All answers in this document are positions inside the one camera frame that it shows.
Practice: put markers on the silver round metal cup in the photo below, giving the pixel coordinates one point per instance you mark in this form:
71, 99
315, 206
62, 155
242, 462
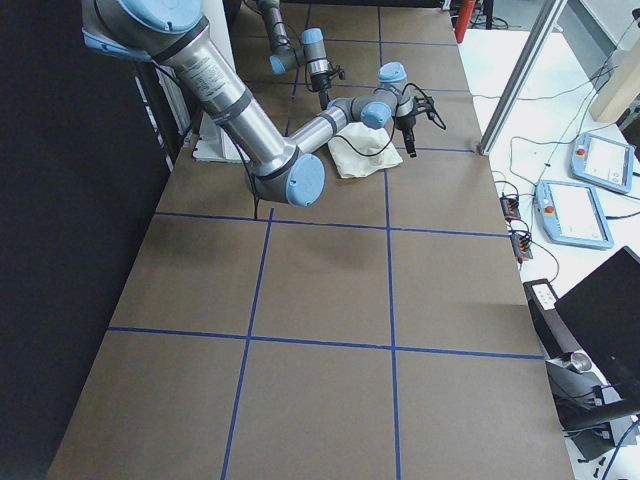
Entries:
579, 362

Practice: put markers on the cream long sleeve cat shirt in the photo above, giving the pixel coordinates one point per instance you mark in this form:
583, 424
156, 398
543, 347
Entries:
359, 151

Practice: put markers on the far orange black connector box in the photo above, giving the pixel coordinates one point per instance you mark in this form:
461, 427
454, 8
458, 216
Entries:
510, 207

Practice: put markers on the black box with white label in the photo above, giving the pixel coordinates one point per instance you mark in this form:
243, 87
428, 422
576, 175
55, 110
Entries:
553, 333

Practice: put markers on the near orange black connector box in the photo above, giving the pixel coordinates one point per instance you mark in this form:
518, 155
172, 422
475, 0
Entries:
521, 244

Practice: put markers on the teach pendant tablet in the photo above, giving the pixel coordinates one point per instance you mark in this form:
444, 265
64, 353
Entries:
571, 215
603, 162

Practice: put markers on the far teach pendant tablet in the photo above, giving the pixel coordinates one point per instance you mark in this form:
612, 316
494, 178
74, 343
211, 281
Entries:
603, 162

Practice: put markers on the red fire extinguisher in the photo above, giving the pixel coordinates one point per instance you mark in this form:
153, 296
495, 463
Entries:
465, 12

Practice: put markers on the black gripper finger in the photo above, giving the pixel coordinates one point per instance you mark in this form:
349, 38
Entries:
323, 99
409, 142

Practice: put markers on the aluminium frame post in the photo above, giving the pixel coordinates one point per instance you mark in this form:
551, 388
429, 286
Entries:
538, 36

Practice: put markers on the wooden beam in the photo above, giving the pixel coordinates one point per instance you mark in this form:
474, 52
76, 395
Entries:
620, 91

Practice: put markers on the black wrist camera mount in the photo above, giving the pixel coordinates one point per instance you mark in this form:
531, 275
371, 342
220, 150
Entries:
426, 105
336, 71

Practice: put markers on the black monitor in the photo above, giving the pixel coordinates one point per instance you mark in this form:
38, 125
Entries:
602, 313

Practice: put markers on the near teach pendant tablet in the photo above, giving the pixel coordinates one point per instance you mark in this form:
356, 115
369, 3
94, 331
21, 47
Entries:
571, 215

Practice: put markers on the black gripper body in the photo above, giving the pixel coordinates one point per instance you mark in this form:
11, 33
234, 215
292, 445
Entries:
321, 83
406, 122

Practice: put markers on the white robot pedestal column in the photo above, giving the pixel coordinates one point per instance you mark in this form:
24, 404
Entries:
234, 123

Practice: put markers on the orange black connector box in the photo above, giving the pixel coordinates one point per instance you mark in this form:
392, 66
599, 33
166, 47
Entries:
510, 207
521, 244

